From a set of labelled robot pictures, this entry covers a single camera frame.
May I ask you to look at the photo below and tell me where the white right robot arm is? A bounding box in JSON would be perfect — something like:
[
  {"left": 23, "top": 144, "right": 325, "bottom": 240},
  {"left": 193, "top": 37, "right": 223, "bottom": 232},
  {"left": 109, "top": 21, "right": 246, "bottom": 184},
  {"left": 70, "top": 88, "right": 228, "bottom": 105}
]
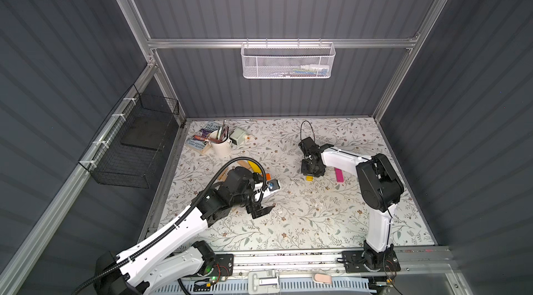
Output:
[{"left": 298, "top": 137, "right": 405, "bottom": 273}]

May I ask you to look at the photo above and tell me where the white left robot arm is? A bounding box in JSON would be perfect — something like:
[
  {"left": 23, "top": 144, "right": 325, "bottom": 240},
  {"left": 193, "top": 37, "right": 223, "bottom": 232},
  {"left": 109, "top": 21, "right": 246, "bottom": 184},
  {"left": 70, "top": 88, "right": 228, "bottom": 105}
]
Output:
[{"left": 93, "top": 167, "right": 280, "bottom": 294}]

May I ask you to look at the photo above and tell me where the white pen cup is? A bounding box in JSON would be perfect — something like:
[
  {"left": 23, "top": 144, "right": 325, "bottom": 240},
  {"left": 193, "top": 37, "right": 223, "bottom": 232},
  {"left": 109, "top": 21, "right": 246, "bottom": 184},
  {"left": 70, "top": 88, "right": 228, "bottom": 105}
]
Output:
[{"left": 210, "top": 138, "right": 232, "bottom": 158}]

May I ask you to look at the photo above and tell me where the pale green small box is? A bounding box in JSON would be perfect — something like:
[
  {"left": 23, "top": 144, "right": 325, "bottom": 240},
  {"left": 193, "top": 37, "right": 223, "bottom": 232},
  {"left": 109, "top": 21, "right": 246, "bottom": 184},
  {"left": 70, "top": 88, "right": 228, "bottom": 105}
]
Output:
[{"left": 230, "top": 127, "right": 250, "bottom": 146}]

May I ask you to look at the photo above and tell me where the blue book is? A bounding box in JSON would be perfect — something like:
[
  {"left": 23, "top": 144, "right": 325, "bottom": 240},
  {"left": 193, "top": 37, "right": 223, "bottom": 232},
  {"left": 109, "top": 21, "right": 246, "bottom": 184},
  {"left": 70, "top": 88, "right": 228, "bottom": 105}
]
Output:
[{"left": 185, "top": 122, "right": 221, "bottom": 154}]

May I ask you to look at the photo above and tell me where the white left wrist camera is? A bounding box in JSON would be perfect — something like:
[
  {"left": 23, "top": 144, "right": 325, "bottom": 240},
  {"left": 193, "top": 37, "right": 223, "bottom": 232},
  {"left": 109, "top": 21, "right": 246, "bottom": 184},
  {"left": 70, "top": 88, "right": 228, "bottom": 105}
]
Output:
[{"left": 253, "top": 179, "right": 280, "bottom": 202}]

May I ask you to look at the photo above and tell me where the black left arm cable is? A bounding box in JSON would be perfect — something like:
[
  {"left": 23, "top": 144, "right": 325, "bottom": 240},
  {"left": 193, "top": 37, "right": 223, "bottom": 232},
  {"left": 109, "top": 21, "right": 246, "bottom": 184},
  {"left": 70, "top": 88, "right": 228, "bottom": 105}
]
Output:
[{"left": 70, "top": 156, "right": 268, "bottom": 295}]

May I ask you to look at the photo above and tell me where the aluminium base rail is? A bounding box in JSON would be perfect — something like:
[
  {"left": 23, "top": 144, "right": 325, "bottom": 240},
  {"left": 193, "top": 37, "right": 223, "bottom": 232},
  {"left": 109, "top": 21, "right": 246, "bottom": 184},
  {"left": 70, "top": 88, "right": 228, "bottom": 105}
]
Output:
[{"left": 110, "top": 246, "right": 455, "bottom": 295}]

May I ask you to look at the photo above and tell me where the white wire mesh basket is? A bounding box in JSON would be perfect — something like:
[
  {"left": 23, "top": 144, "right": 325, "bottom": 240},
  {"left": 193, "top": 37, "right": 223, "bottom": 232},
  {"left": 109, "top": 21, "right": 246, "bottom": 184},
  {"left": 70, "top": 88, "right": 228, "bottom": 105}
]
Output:
[{"left": 240, "top": 42, "right": 336, "bottom": 79}]

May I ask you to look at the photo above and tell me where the black wire mesh basket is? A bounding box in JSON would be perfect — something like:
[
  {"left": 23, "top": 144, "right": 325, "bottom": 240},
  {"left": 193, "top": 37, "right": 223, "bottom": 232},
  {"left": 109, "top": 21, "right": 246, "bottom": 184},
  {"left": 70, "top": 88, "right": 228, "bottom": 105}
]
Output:
[{"left": 79, "top": 90, "right": 180, "bottom": 189}]

